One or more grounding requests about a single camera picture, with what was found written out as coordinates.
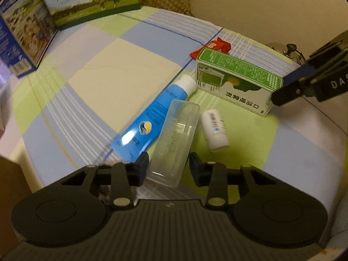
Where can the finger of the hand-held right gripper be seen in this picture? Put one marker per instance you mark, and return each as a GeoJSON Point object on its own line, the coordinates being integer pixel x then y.
{"type": "Point", "coordinates": [295, 76]}
{"type": "Point", "coordinates": [285, 95]}

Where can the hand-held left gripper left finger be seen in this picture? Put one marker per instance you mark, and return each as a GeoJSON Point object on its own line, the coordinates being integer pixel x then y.
{"type": "Point", "coordinates": [142, 166]}

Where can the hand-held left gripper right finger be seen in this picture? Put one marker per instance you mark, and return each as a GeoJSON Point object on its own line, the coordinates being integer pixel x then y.
{"type": "Point", "coordinates": [197, 170]}

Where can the clear plastic box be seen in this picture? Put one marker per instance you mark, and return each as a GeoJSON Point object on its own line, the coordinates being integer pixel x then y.
{"type": "Point", "coordinates": [174, 141]}

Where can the green medicine box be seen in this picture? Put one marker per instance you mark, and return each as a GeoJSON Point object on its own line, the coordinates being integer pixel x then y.
{"type": "Point", "coordinates": [239, 84]}

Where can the blue hand cream tube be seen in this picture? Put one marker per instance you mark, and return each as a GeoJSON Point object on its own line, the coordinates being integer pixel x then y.
{"type": "Point", "coordinates": [152, 114]}

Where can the red snack packet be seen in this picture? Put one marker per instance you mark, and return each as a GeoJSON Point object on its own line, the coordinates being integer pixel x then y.
{"type": "Point", "coordinates": [217, 45]}

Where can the brown cardboard box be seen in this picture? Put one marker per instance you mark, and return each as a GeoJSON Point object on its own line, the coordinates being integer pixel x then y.
{"type": "Point", "coordinates": [11, 179]}

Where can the small white bottle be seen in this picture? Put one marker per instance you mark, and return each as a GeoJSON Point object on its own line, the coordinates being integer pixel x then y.
{"type": "Point", "coordinates": [214, 130]}

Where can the checkered tablecloth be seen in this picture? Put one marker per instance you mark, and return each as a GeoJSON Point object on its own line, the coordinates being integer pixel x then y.
{"type": "Point", "coordinates": [95, 73]}

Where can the light blue cow milk box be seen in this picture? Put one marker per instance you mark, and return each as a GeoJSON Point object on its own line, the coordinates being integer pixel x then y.
{"type": "Point", "coordinates": [89, 0]}

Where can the dark blue milk carton box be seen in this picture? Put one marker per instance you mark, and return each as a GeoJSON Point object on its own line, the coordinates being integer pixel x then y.
{"type": "Point", "coordinates": [24, 32]}

